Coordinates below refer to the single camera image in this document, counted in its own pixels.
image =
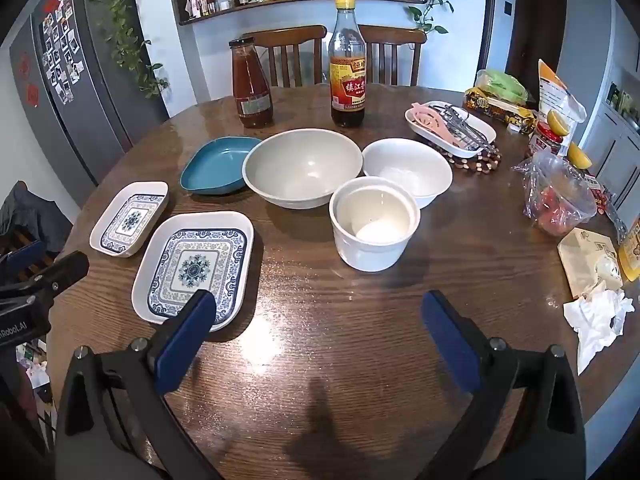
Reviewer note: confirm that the crumpled white tissue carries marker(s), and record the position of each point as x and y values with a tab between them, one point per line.
595	320

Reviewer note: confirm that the dark vinegar bottle yellow cap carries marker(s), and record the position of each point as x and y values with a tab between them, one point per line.
348	60

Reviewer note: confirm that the small blue patterned square plate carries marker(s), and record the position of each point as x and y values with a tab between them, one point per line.
130	220

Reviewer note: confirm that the brown wooden dining chair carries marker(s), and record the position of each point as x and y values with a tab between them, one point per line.
287	37
392	35

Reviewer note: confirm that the metal kitchen tongs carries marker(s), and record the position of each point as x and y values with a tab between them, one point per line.
465	127

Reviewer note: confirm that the large blue patterned square plate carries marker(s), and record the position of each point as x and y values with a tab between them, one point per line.
195	260

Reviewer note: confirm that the white round bowl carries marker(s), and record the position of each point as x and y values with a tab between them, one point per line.
405	165

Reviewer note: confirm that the dark grey jacket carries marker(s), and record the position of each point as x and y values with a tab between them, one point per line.
35	215

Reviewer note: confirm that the white rectangular utensil tray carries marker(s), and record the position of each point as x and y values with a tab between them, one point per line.
425	127

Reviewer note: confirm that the bagged green vegetable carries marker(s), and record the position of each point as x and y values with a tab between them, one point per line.
502	84

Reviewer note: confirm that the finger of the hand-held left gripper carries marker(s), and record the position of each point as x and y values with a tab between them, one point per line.
25	257
65	267

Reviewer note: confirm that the red sauce glass bottle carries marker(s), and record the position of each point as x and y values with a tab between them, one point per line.
251	85

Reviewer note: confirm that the orange and white standing bag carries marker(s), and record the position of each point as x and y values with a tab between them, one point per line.
557	90

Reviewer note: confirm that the white deep straight-sided bowl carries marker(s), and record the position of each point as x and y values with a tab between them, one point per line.
370	252

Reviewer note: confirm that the trailing ivy plant on refrigerator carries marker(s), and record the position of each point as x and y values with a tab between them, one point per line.
122	25

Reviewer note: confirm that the wooden chair with slats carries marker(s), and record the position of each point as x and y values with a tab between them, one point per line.
17	237

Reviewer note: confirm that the lemon half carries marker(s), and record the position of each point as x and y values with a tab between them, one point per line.
557	122
580	156

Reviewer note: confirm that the wooden bead trivet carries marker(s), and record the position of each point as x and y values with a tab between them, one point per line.
487	162

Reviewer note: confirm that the white wall cabinet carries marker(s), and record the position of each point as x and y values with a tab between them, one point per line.
617	150

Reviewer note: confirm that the cluster of photo fridge magnets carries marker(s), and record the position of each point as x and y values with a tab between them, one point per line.
62	50

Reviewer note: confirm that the beige paper packet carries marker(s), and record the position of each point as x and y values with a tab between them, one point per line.
585	260

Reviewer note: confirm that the large beige bowl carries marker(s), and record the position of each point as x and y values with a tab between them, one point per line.
300	165

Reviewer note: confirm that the yellow black snack packet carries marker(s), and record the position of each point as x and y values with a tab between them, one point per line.
500	109

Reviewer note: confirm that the red sausage packet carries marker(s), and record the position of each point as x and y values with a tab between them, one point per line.
599	192

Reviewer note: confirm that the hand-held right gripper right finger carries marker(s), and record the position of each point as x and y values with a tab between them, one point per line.
450	345

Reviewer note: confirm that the clear plastic bag of tomatoes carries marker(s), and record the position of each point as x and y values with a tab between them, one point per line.
557	200

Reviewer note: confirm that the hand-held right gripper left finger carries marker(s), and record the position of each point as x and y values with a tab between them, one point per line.
185	340

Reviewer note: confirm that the red chili sauce jar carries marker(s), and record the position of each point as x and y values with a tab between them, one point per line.
544	140

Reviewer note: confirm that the teal blue plate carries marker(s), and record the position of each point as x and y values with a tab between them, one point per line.
215	165

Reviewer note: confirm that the grey refrigerator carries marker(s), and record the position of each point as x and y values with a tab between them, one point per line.
100	110

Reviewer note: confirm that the pink slotted spatula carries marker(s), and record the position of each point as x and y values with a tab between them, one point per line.
435	122

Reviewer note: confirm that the dark brown door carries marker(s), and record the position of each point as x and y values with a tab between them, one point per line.
535	35

